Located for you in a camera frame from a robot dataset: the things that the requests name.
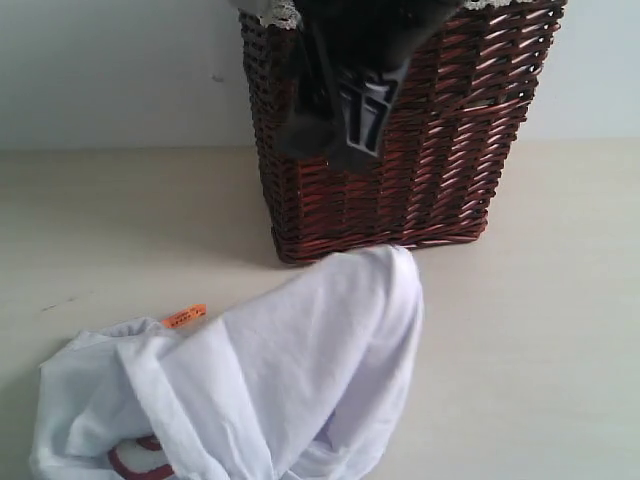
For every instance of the dark grey printed garment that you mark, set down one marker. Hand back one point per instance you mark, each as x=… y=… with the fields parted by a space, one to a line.
x=349 y=62

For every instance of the white t-shirt red logo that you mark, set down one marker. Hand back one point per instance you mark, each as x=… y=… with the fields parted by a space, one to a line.
x=307 y=381

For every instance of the dark brown wicker basket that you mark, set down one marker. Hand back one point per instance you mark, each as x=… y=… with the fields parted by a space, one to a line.
x=467 y=91

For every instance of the orange clothing tag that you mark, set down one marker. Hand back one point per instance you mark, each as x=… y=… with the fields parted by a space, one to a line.
x=185 y=317

